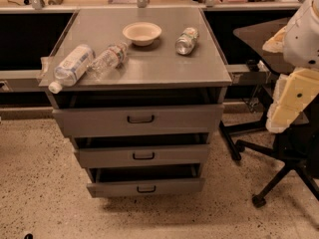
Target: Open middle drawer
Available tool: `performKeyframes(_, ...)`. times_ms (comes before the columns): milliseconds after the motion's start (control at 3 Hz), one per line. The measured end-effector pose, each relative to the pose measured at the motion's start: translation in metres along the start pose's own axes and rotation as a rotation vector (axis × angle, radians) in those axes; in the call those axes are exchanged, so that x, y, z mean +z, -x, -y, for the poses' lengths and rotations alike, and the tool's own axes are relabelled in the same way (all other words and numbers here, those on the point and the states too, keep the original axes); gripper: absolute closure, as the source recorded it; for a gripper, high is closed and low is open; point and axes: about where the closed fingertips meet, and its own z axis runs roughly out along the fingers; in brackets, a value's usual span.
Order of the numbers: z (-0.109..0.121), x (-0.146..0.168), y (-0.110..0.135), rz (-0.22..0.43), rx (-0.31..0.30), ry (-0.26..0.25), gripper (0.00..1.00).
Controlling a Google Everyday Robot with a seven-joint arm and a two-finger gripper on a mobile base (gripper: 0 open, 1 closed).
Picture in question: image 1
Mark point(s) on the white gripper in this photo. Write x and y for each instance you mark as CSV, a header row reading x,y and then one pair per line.
x,y
301,40

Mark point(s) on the white paper bowl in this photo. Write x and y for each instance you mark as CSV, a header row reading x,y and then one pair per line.
x,y
142,33

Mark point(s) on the grey top drawer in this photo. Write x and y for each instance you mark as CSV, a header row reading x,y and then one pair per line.
x,y
138,120

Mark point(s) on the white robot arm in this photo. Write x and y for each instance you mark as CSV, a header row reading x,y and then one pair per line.
x,y
298,41

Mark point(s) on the clear water bottle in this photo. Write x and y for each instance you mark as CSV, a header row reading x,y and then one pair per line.
x,y
109,59

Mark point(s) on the grey drawer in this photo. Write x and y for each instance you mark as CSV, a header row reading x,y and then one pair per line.
x,y
141,150
146,180
138,120

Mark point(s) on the crushed clear plastic bottle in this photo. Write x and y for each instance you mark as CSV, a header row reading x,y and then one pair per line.
x,y
187,40

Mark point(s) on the grey drawer cabinet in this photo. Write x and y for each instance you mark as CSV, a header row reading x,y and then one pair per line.
x,y
152,76

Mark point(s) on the white labelled plastic bottle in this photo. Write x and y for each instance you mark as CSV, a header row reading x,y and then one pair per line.
x,y
72,68

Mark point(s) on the grey bottom drawer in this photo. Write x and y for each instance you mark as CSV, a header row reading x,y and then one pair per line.
x,y
146,180

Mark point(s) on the black office chair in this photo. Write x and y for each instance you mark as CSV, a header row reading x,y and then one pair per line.
x,y
297,147

